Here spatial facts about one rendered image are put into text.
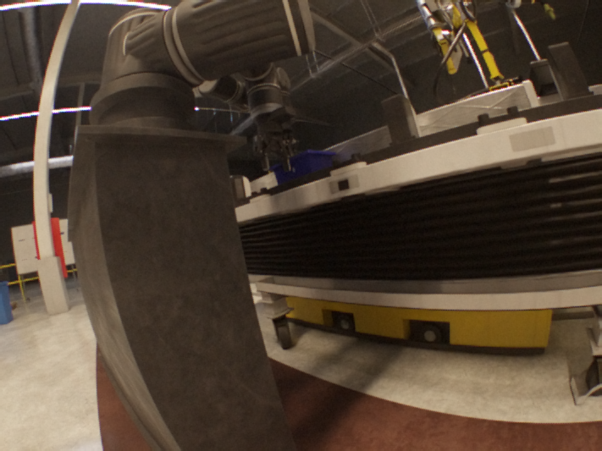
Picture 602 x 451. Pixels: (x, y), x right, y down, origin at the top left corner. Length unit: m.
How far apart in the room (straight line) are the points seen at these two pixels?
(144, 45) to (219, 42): 0.15
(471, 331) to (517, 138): 0.85
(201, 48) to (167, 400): 0.58
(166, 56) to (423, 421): 1.18
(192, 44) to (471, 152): 0.58
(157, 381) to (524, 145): 0.77
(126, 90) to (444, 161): 0.64
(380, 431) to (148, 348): 0.77
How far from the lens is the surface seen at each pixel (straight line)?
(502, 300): 0.82
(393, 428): 0.97
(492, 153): 0.59
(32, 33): 10.18
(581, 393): 1.07
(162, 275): 0.41
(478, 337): 1.23
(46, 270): 4.83
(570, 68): 0.71
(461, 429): 0.96
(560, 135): 0.61
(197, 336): 0.44
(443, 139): 0.66
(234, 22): 0.49
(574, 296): 0.84
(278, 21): 0.48
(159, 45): 0.54
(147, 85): 0.50
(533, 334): 1.21
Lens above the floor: 0.73
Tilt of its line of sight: 1 degrees down
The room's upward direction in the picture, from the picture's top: 11 degrees counter-clockwise
